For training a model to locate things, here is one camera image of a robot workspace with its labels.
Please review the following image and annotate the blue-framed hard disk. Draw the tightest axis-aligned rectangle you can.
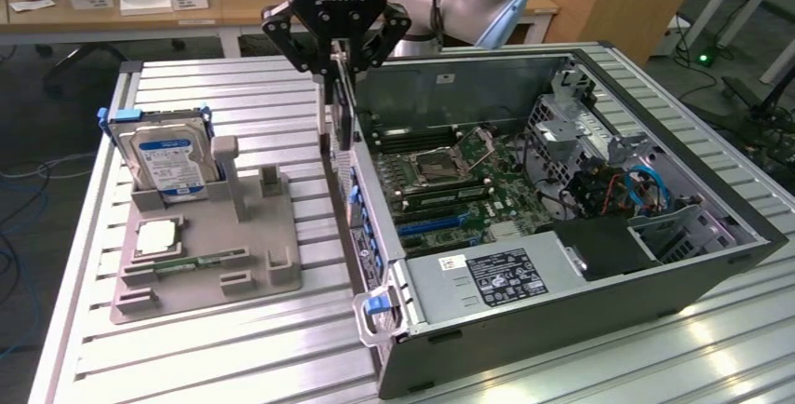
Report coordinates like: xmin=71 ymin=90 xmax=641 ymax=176
xmin=97 ymin=105 xmax=216 ymax=203

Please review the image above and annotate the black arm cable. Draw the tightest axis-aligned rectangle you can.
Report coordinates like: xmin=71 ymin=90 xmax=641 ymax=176
xmin=425 ymin=0 xmax=446 ymax=47

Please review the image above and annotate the metal socket cover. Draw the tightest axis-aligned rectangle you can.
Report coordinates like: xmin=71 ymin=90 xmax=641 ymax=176
xmin=458 ymin=125 xmax=498 ymax=168

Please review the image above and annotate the CPU socket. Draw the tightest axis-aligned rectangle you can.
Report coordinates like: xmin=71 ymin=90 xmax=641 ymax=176
xmin=412 ymin=147 xmax=468 ymax=182

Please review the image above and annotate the blue floor cable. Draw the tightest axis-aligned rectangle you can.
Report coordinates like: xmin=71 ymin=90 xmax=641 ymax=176
xmin=0 ymin=155 xmax=66 ymax=359

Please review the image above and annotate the black plastic cover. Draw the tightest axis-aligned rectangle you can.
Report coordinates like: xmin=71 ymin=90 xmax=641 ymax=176
xmin=554 ymin=215 xmax=662 ymax=282

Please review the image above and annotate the silver CPU chip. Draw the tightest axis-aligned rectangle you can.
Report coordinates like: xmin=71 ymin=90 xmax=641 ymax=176
xmin=134 ymin=222 xmax=178 ymax=254

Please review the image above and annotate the grey metal disk bay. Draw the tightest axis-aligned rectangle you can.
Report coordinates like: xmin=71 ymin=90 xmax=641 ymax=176
xmin=524 ymin=63 xmax=622 ymax=182

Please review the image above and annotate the blue expansion slot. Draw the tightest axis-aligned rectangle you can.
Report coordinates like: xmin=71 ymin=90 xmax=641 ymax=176
xmin=396 ymin=216 xmax=472 ymax=238

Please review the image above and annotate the green motherboard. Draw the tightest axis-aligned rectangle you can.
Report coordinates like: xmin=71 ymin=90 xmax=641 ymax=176
xmin=370 ymin=124 xmax=560 ymax=259

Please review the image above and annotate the grey power supply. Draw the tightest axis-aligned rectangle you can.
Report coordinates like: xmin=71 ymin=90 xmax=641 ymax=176
xmin=390 ymin=230 xmax=589 ymax=327

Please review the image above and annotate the blue wire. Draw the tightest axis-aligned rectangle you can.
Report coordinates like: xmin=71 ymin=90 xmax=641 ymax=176
xmin=620 ymin=166 xmax=676 ymax=215

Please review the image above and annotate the black open PC case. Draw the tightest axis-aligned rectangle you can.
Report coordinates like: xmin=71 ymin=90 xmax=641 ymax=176
xmin=316 ymin=47 xmax=790 ymax=400

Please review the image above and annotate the white desk frame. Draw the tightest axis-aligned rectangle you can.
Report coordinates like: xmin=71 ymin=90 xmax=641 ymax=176
xmin=680 ymin=0 xmax=795 ymax=85

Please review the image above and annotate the grey parts rack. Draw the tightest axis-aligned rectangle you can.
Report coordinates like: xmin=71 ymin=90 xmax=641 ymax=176
xmin=109 ymin=136 xmax=304 ymax=326

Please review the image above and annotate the wooden cabinet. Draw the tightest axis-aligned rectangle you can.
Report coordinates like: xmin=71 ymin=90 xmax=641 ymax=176
xmin=544 ymin=0 xmax=713 ymax=59

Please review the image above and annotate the black expansion slot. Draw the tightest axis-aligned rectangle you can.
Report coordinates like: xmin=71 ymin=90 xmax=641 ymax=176
xmin=401 ymin=206 xmax=464 ymax=224

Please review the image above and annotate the wooden desk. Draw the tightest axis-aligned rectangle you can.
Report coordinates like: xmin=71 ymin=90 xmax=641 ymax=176
xmin=0 ymin=0 xmax=560 ymax=59

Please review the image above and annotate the green RAM stick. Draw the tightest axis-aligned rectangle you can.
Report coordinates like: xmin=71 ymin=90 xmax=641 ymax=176
xmin=147 ymin=249 xmax=241 ymax=273

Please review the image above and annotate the black-labelled RAM stick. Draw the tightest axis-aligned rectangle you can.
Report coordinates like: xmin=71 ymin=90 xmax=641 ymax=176
xmin=402 ymin=187 xmax=489 ymax=210

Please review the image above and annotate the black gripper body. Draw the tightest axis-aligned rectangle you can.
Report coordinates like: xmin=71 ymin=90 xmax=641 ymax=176
xmin=289 ymin=0 xmax=389 ymax=45

